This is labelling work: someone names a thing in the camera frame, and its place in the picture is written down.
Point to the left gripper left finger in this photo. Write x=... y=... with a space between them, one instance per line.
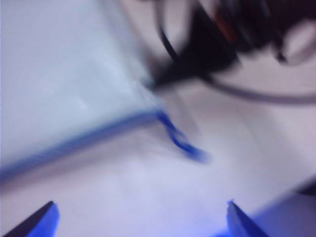
x=42 y=222

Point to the transparent file bag blue zipper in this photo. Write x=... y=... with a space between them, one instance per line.
x=61 y=74

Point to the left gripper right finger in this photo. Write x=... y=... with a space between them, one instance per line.
x=242 y=224

